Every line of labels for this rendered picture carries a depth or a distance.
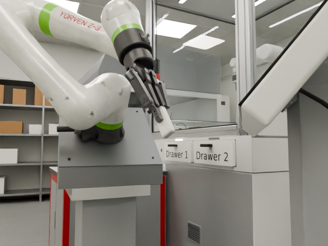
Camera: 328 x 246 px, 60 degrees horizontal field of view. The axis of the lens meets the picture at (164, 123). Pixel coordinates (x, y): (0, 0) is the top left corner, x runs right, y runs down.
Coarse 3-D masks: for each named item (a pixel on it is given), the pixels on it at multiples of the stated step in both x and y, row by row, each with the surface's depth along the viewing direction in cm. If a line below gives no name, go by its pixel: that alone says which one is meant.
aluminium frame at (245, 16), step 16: (240, 0) 119; (240, 16) 118; (240, 32) 118; (240, 48) 118; (240, 64) 117; (256, 64) 114; (240, 80) 117; (256, 80) 114; (240, 96) 116; (192, 128) 150; (208, 128) 134; (224, 128) 124; (240, 128) 116; (272, 128) 116
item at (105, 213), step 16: (80, 192) 95; (96, 192) 98; (112, 192) 100; (128, 192) 102; (144, 192) 104; (80, 208) 103; (96, 208) 101; (112, 208) 103; (128, 208) 106; (80, 224) 102; (96, 224) 101; (112, 224) 103; (128, 224) 105; (80, 240) 101; (96, 240) 100; (112, 240) 102; (128, 240) 105
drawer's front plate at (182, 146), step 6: (180, 144) 154; (186, 144) 148; (192, 144) 145; (168, 150) 165; (174, 150) 159; (180, 150) 154; (186, 150) 148; (192, 150) 145; (168, 156) 165; (174, 156) 159; (180, 156) 153; (192, 156) 145; (192, 162) 145
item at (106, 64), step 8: (104, 56) 226; (96, 64) 245; (104, 64) 224; (112, 64) 227; (120, 64) 231; (88, 72) 270; (96, 72) 228; (104, 72) 224; (112, 72) 227; (120, 72) 230; (80, 80) 306; (88, 80) 252
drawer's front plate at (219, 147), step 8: (216, 144) 126; (224, 144) 122; (232, 144) 117; (200, 152) 137; (208, 152) 131; (216, 152) 126; (224, 152) 121; (232, 152) 117; (200, 160) 137; (208, 160) 131; (232, 160) 117
